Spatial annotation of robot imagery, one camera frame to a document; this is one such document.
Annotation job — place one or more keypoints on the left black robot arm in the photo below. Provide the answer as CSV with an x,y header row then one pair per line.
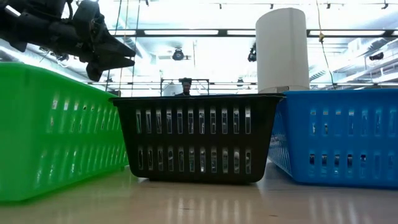
x,y
31,28

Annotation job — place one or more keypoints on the black ceiling spotlight cluster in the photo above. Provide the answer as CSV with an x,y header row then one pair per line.
x,y
62,57

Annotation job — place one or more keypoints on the black ceiling beam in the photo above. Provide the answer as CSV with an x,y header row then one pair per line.
x,y
224,32

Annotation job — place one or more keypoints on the black plastic basket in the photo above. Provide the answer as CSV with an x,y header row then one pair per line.
x,y
196,140

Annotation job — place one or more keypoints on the white cylindrical table lamp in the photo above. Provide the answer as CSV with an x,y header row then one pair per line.
x,y
281,49

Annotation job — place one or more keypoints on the person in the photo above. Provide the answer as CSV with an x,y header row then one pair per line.
x,y
186,85

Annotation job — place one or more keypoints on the green plastic basket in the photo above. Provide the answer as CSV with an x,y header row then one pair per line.
x,y
46,140

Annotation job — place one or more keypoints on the small black ceiling spotlight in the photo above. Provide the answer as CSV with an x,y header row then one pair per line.
x,y
239,81

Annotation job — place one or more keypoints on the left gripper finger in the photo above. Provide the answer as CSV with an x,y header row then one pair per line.
x,y
116,63
118,49

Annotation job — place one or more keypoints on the blue plastic basket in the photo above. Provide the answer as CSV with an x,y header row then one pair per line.
x,y
342,143

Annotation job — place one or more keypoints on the black ceiling fixture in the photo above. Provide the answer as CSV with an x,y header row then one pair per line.
x,y
376,56

